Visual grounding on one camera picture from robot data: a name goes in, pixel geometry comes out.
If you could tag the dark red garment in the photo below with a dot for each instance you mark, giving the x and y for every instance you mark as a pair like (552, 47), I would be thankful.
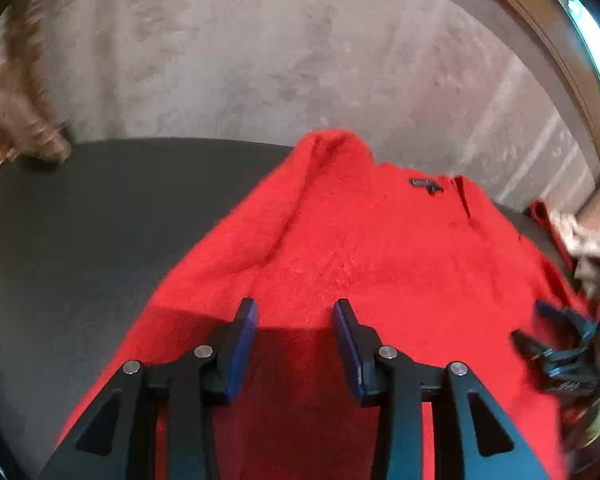
(539, 213)

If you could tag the bright red fuzzy sweater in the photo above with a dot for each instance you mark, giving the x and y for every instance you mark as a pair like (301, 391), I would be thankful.
(441, 277)

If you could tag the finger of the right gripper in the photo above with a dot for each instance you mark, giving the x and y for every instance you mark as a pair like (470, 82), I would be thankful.
(569, 372)
(567, 319)

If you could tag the brown floral curtain left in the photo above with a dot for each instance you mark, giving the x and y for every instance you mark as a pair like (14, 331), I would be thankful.
(29, 125)

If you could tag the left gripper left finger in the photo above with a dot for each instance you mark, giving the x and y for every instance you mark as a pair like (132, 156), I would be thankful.
(116, 436)

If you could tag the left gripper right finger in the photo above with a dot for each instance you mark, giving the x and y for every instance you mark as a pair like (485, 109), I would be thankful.
(472, 436)

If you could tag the cream white garment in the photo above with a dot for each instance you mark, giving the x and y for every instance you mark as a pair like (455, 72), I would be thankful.
(583, 247)

